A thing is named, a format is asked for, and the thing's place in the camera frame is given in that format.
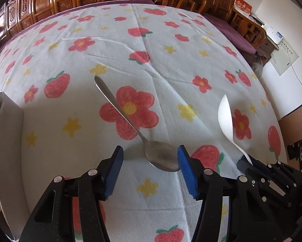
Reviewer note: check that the red box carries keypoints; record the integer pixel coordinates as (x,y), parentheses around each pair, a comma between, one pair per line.
(241,5)

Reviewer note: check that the steel spoon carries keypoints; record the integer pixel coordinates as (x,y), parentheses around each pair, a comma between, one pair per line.
(161,156)

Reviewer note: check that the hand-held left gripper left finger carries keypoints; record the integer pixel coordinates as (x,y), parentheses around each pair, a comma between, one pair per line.
(113,171)

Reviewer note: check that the purple seat cushion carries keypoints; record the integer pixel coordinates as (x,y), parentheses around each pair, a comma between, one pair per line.
(229,32)

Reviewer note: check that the wooden side table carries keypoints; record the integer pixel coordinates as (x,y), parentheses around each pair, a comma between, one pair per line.
(267,51)

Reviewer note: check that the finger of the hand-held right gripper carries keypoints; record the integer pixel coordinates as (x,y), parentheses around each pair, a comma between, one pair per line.
(245,167)
(262,169)

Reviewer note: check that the wooden armchair with purple cushion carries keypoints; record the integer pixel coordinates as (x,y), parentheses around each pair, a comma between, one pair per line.
(249,30)

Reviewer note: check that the silver metal tray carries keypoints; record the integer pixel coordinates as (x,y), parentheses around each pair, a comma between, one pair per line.
(8,156)

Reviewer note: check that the white wall chart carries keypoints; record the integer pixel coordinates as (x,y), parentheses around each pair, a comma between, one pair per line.
(284,56)

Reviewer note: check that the grey round object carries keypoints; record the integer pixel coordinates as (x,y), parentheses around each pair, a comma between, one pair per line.
(257,68)

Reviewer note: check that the floral printed tablecloth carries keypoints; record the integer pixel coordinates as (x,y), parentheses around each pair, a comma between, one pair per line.
(166,63)

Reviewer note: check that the white device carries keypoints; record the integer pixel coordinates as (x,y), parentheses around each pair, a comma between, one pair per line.
(274,35)

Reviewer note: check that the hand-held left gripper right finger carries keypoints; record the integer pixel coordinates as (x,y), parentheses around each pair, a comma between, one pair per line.
(187,171)

